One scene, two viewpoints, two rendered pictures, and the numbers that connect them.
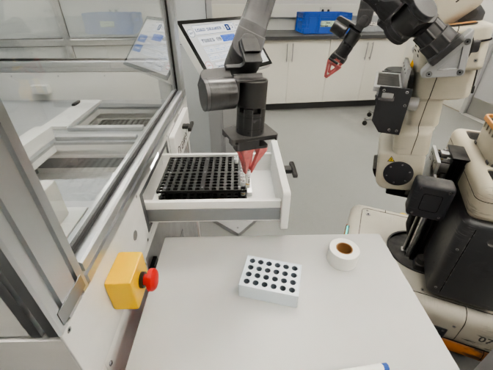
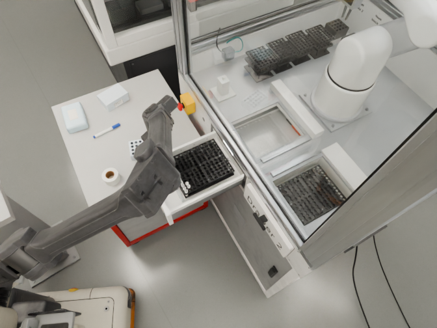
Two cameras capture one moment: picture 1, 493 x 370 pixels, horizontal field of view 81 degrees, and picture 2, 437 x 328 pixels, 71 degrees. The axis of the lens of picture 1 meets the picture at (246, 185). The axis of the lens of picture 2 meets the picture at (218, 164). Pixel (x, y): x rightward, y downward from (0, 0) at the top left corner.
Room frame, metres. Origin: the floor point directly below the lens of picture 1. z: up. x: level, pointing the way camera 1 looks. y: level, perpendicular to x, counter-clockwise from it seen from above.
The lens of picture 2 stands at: (1.23, -0.13, 1.99)
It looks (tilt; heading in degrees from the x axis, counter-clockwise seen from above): 60 degrees down; 149
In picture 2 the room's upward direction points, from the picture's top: 3 degrees clockwise
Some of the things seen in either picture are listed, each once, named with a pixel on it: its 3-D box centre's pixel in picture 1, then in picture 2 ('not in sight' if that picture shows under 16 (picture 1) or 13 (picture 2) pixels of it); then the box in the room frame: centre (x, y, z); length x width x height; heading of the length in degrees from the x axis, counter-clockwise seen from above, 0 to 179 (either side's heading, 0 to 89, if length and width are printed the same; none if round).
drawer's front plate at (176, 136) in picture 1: (180, 134); (266, 219); (0.98, 0.24, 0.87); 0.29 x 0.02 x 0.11; 1
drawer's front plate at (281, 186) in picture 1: (278, 179); (155, 189); (0.67, -0.09, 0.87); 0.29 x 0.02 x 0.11; 1
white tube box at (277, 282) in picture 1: (271, 280); (144, 148); (0.41, -0.05, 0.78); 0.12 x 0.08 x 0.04; 77
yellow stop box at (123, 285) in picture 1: (130, 280); (186, 103); (0.33, 0.21, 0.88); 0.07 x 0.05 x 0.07; 1
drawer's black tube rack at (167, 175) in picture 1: (205, 181); (199, 168); (0.67, 0.11, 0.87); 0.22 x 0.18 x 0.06; 91
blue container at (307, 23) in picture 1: (322, 22); not in sight; (4.15, -0.96, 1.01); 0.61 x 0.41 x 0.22; 97
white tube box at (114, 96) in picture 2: not in sight; (113, 97); (0.06, -0.08, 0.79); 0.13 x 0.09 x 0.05; 106
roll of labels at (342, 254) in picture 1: (342, 254); (110, 176); (0.48, -0.23, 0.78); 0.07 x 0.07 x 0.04
